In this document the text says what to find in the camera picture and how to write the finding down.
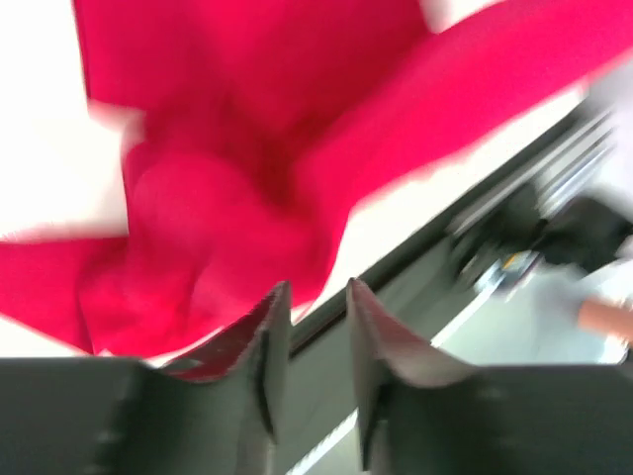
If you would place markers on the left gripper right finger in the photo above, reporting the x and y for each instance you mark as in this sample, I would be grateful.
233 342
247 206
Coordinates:
386 357

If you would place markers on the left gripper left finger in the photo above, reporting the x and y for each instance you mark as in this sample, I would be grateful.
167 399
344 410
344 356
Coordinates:
236 383

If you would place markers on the magenta red t shirt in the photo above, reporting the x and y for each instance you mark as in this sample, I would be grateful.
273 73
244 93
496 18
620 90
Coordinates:
258 126

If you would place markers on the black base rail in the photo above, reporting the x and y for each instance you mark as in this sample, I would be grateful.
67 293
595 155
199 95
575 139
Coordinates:
533 211

